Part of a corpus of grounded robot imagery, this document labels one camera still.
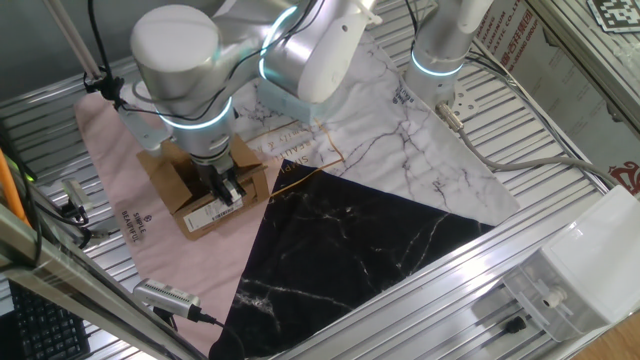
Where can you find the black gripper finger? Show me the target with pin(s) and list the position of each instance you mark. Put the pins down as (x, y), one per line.
(235, 187)
(224, 196)

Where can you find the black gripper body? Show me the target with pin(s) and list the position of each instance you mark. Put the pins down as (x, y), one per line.
(215, 175)

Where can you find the brown cardboard box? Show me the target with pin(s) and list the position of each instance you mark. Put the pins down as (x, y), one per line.
(175, 185)

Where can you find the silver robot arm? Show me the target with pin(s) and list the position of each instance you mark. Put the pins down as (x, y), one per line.
(190, 60)

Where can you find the light blue gift box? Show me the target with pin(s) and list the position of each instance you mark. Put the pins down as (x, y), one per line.
(285, 107)

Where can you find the marble pattern tablecloth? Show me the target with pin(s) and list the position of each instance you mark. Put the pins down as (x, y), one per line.
(380, 150)

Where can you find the black pole clamp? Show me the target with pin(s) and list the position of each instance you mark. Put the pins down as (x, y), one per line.
(91, 82)

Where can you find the silver metal pole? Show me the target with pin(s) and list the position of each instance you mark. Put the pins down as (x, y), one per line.
(75, 42)

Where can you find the orange pole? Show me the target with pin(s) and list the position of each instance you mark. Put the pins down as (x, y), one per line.
(7, 185)

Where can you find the black keyboard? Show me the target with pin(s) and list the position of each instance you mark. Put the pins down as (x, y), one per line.
(45, 330)

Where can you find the black table plug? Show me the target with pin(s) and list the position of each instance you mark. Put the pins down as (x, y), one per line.
(515, 325)

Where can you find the printed cardboard panel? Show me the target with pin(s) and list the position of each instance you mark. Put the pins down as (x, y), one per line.
(565, 90)

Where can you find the black white marker board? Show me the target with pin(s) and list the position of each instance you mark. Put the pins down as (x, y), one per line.
(615, 15)

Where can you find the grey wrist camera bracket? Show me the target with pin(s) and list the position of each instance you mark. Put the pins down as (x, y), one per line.
(145, 130)

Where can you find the silver depth camera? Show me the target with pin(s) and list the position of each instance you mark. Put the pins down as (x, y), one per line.
(165, 297)

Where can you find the small silver camera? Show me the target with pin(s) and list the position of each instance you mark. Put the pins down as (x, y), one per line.
(76, 192)

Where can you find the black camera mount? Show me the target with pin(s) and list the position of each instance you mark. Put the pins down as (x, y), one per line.
(75, 212)

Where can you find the white plastic enclosure box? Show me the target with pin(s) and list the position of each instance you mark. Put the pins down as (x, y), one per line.
(590, 265)

